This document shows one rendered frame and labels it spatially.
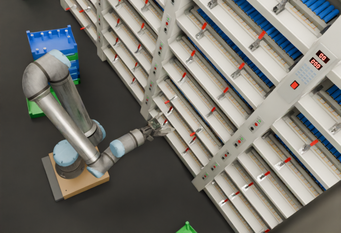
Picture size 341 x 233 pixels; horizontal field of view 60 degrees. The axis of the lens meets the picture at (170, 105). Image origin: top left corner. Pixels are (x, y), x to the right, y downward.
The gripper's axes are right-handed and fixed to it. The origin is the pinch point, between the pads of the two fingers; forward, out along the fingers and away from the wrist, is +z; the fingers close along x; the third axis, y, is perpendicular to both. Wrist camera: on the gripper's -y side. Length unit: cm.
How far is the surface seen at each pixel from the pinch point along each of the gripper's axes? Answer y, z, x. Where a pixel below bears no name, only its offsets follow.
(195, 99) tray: 9.8, 18.2, 0.4
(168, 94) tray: -10.1, 18.0, 19.5
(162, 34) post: 30.1, 14.9, 36.5
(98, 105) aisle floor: -66, -8, 62
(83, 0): -28, 21, 139
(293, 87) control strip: 71, 13, -35
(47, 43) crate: -26, -26, 105
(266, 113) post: 50, 14, -35
